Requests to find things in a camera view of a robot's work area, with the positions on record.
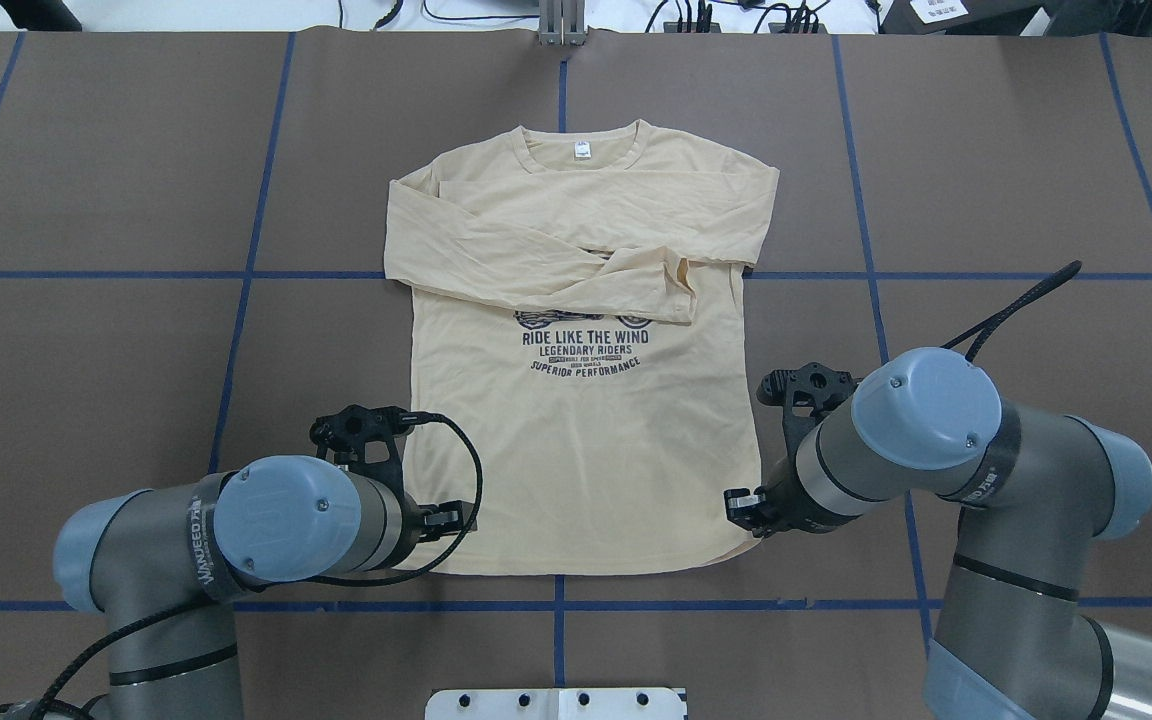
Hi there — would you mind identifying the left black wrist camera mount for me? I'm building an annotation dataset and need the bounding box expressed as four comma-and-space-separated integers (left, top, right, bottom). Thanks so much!
308, 404, 419, 495

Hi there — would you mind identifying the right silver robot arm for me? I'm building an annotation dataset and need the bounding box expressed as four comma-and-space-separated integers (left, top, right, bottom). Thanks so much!
723, 347, 1152, 719

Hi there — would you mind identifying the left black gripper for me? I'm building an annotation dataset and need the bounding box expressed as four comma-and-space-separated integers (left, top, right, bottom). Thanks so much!
381, 486, 477, 569

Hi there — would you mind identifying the aluminium frame post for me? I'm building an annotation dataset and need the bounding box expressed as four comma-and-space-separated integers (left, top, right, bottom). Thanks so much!
538, 0, 588, 47

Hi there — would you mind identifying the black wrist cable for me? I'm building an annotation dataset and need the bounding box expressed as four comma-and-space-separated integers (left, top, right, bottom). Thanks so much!
940, 260, 1083, 363
0, 412, 485, 720

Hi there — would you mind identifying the beige long-sleeve printed shirt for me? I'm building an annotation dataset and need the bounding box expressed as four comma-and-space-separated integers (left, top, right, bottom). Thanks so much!
382, 120, 780, 577

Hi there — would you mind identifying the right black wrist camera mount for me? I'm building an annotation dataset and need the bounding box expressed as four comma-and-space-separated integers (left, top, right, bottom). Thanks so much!
755, 363, 859, 457

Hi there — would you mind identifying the white camera post with base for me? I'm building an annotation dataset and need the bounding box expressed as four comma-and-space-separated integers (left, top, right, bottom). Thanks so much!
424, 685, 689, 719

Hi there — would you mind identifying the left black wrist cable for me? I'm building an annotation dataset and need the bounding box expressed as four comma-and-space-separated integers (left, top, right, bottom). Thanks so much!
0, 412, 485, 720

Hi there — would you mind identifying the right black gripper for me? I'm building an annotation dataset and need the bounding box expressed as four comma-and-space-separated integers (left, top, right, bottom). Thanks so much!
723, 457, 859, 539

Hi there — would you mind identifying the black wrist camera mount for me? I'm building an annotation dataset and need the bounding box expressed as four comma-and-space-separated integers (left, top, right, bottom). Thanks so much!
755, 363, 859, 457
308, 404, 419, 495

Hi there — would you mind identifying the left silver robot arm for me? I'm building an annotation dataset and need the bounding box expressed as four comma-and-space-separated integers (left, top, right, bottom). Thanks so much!
52, 455, 477, 719

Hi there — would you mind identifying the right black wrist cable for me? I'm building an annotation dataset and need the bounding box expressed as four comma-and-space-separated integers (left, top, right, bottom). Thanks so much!
940, 260, 1083, 363

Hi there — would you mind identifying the black box with label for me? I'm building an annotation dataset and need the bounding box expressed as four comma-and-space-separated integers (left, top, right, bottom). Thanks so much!
879, 1, 1064, 36

